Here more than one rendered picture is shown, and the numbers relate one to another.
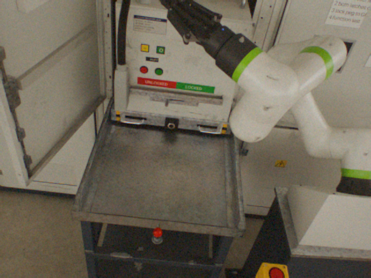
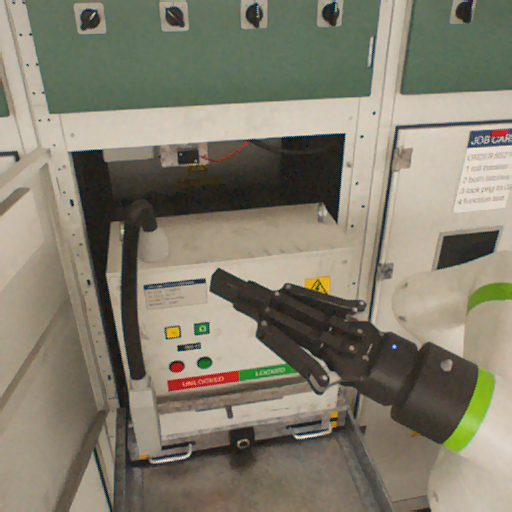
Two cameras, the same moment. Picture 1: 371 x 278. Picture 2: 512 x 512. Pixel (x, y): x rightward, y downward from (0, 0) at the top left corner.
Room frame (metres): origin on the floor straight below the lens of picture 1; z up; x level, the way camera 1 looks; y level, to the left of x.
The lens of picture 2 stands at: (0.39, 0.16, 1.91)
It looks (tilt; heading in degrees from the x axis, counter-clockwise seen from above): 32 degrees down; 353
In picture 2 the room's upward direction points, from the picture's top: straight up
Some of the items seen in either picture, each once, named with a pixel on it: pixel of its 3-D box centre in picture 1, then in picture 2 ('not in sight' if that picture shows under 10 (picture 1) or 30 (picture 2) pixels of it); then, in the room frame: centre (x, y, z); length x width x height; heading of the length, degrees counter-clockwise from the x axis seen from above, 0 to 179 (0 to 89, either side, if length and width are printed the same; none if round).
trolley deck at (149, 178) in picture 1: (167, 157); (252, 507); (1.07, 0.08, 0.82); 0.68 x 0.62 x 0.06; 4
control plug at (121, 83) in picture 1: (122, 87); (145, 412); (1.14, 0.29, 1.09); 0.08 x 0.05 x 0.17; 4
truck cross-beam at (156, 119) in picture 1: (172, 119); (239, 427); (1.24, 0.09, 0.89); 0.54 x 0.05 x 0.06; 94
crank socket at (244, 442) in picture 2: (171, 124); (242, 439); (1.20, 0.09, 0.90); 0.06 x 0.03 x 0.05; 94
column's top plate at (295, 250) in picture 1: (331, 222); not in sight; (0.93, -0.64, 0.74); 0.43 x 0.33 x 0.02; 97
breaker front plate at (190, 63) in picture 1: (177, 72); (238, 355); (1.22, 0.09, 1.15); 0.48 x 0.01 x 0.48; 94
